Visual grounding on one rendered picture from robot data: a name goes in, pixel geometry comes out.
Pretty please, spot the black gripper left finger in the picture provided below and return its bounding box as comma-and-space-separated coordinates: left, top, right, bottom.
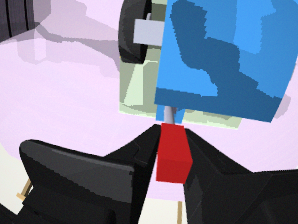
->
19, 124, 161, 224

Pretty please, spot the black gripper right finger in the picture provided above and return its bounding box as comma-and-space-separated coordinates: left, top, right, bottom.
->
182, 127, 298, 224

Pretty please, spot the red-headed pin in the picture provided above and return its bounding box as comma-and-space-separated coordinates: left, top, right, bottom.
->
156, 107, 193, 184

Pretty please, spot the small blue trolley with black wheels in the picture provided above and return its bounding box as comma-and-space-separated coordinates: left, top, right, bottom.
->
117, 0, 298, 124

